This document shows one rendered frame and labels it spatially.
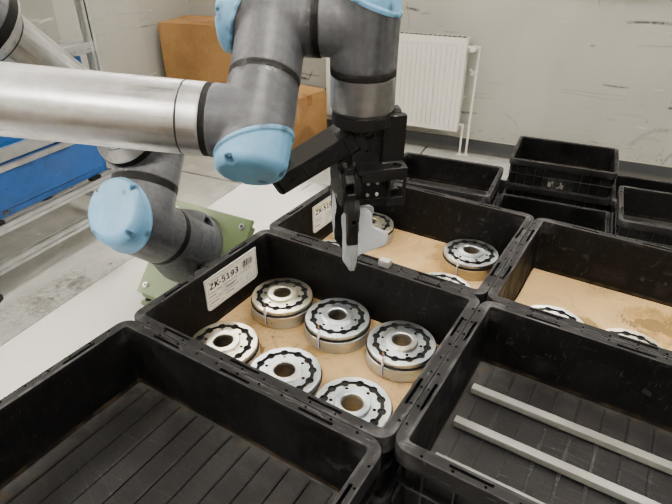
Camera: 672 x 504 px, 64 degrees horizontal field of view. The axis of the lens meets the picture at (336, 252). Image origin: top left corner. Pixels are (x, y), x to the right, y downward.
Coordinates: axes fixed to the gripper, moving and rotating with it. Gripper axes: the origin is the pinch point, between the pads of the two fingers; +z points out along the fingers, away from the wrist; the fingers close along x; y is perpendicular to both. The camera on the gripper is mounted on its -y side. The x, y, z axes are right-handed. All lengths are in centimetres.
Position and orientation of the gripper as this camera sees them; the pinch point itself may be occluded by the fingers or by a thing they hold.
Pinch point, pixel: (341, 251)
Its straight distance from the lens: 73.9
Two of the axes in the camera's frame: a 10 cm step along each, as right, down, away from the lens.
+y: 9.8, -1.2, 1.9
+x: -2.2, -5.7, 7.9
